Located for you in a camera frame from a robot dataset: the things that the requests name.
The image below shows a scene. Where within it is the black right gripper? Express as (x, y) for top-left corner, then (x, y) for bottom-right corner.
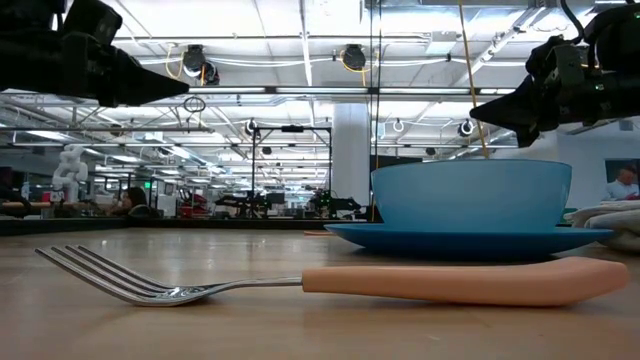
(469, 72), (640, 149)

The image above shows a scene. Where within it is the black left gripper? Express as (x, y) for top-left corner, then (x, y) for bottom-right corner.
(0, 32), (190, 108)

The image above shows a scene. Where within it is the light blue bowl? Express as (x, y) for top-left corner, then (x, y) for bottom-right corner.
(370, 158), (573, 234)

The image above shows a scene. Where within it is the fork with peach handle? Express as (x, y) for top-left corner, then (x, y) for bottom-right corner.
(34, 244), (630, 308)

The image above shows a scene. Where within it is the white robot figure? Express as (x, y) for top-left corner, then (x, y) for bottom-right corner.
(52, 144), (90, 204)

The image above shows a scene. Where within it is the person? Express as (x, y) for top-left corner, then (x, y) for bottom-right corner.
(602, 164), (640, 201)
(107, 187), (151, 218)

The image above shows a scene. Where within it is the blue plate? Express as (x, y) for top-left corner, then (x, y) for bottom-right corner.
(324, 222), (615, 261)

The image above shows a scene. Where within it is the white checked folded cloth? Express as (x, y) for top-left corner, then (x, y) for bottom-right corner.
(564, 199), (640, 253)

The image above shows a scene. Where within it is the white column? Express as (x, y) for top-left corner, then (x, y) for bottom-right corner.
(332, 103), (372, 206)

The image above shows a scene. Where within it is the yellow cable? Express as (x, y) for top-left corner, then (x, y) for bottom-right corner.
(457, 0), (490, 160)

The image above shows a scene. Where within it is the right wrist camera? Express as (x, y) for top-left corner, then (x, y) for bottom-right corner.
(525, 35), (587, 77)

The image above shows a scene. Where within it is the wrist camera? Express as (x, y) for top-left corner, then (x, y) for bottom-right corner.
(525, 35), (587, 77)
(62, 0), (124, 49)

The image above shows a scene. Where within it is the black ceiling cable reel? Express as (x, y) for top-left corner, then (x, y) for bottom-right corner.
(182, 44), (221, 86)
(342, 43), (368, 71)

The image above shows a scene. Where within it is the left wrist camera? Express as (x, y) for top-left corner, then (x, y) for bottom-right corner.
(62, 0), (124, 49)

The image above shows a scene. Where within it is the black table frame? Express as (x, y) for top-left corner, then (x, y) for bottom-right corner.
(0, 215), (381, 236)

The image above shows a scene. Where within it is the black cable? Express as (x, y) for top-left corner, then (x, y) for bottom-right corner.
(368, 0), (384, 221)

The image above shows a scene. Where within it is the black metal frame rig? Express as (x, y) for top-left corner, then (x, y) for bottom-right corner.
(251, 125), (334, 199)

